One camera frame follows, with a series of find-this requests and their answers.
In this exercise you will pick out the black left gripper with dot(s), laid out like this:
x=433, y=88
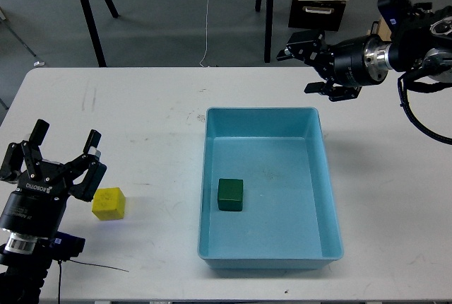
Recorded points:
x=36, y=207

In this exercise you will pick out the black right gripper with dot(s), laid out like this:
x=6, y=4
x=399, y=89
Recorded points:
x=350, y=63

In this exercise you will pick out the yellow wooden block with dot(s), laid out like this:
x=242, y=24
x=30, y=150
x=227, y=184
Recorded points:
x=109, y=204

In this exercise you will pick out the green wooden block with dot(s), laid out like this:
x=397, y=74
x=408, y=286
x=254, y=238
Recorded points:
x=230, y=194

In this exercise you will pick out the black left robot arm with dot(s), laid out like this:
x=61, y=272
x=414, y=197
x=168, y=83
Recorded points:
x=27, y=260

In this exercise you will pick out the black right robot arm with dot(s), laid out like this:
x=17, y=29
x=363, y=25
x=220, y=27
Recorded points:
x=419, y=48

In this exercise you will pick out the black drawer box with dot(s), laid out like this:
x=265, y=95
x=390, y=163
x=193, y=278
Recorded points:
x=323, y=15

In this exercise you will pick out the light wooden crate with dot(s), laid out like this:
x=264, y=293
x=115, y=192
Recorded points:
x=381, y=29

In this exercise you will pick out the light blue plastic bin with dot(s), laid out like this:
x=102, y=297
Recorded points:
x=289, y=218

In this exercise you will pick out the blue wrist camera left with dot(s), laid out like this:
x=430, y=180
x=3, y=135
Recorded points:
x=63, y=246

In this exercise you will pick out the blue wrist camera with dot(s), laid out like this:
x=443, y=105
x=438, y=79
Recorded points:
x=392, y=11
x=63, y=246

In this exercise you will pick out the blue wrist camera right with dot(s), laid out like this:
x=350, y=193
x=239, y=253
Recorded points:
x=392, y=11

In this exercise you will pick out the black cable tie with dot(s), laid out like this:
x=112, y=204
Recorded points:
x=99, y=265

